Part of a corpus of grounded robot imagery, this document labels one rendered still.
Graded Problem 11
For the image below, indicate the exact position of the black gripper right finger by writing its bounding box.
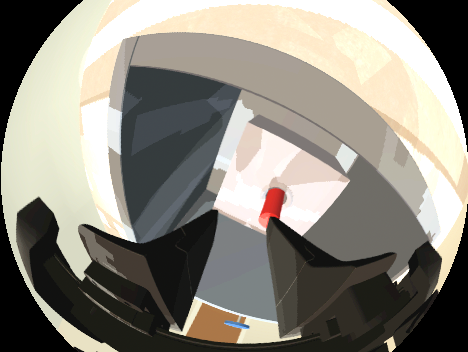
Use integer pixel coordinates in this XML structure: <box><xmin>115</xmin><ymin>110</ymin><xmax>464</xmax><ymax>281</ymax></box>
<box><xmin>266</xmin><ymin>216</ymin><xmax>398</xmax><ymax>338</ymax></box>

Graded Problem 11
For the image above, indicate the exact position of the red peg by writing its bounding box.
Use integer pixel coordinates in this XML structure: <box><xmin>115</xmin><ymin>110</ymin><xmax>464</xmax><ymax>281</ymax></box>
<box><xmin>259</xmin><ymin>188</ymin><xmax>285</xmax><ymax>228</ymax></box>

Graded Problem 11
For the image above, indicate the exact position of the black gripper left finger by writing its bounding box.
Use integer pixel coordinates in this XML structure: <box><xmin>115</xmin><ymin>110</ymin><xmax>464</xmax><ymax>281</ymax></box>
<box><xmin>78</xmin><ymin>209</ymin><xmax>218</xmax><ymax>333</ymax></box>

